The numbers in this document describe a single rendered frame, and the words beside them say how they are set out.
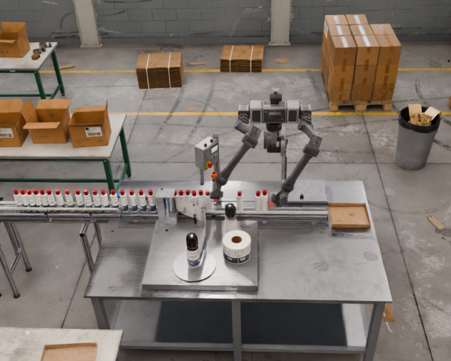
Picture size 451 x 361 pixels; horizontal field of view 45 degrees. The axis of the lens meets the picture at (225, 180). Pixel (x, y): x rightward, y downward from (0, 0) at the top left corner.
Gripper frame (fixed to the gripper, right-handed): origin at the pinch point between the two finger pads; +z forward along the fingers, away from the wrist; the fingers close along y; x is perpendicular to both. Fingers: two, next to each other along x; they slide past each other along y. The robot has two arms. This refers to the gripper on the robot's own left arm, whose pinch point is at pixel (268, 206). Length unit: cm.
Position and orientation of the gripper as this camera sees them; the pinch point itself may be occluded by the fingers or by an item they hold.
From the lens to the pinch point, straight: 429.2
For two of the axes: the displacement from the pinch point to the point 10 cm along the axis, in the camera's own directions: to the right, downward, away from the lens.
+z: -6.0, 6.3, 5.0
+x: 8.0, 5.0, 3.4
